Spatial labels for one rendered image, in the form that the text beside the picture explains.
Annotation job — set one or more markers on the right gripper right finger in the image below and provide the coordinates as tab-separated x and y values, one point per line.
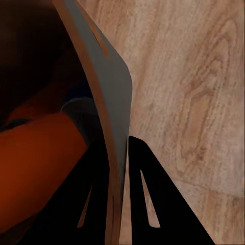
178	224

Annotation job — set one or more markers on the trash can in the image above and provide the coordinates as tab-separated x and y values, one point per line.
45	40

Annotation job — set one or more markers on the can of soda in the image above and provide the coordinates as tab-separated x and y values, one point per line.
44	102
35	159
79	101

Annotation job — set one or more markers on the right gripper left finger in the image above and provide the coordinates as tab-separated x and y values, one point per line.
57	222

